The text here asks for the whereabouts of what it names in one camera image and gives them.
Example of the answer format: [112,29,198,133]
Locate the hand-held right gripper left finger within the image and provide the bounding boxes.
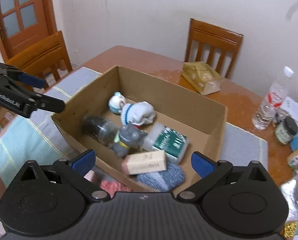
[13,149,109,203]

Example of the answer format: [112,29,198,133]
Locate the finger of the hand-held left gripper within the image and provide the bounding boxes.
[27,92,66,113]
[0,60,46,89]

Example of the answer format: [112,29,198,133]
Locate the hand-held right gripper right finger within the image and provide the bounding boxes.
[176,151,277,203]

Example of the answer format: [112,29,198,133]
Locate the blue knitted sock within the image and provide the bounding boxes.
[136,161,186,192]

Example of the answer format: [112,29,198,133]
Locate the green white packet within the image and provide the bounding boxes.
[143,123,191,164]

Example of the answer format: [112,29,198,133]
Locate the pink knitted sock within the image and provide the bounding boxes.
[99,180,132,194]

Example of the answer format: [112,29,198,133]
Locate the grey cat toy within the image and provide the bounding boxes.
[108,122,149,158]

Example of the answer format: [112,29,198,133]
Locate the brown cardboard box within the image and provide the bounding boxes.
[51,65,228,193]

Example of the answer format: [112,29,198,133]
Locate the long pink white box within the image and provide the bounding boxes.
[121,150,167,175]

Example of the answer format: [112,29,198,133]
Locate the white blue figurine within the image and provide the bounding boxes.
[108,92,127,115]

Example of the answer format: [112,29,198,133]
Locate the white sock with blue stripes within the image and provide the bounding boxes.
[120,101,156,126]

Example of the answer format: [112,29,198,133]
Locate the wooden chair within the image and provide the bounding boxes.
[185,18,244,79]
[5,30,73,85]

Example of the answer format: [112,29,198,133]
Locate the wooden door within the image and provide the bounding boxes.
[0,0,58,60]

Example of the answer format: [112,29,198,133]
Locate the blue checked table cloth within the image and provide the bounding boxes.
[0,66,268,200]

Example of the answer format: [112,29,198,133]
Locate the yellow tissue packet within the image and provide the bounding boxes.
[181,61,224,96]

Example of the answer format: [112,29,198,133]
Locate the glass jar with dark lid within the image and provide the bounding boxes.
[274,116,298,145]

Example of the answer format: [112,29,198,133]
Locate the clear plastic water bottle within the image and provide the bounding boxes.
[252,66,295,130]

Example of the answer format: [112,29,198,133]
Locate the small bottle with green lid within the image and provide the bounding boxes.
[287,144,298,172]

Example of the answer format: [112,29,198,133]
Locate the large clear jar black lid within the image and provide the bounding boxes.
[280,170,298,223]

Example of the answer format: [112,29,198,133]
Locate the white paper sheets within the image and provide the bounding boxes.
[280,96,298,128]

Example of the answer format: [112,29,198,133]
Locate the gold ornament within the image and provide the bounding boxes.
[282,221,298,238]

